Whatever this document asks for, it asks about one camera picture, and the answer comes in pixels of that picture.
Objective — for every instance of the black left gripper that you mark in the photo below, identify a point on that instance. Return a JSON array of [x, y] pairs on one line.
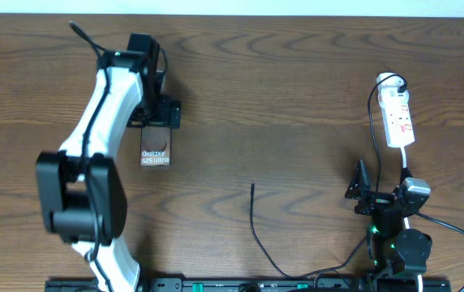
[[165, 118]]

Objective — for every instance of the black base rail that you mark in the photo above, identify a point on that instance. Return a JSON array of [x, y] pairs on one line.
[[202, 285]]

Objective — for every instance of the white power strip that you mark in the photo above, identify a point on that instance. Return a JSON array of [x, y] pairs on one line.
[[393, 99]]

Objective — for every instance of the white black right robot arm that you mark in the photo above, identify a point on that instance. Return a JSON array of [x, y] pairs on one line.
[[400, 252]]

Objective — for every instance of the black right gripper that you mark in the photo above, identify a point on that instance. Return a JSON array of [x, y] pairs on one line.
[[374, 201]]

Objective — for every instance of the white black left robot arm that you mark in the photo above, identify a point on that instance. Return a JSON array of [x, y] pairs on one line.
[[81, 194]]

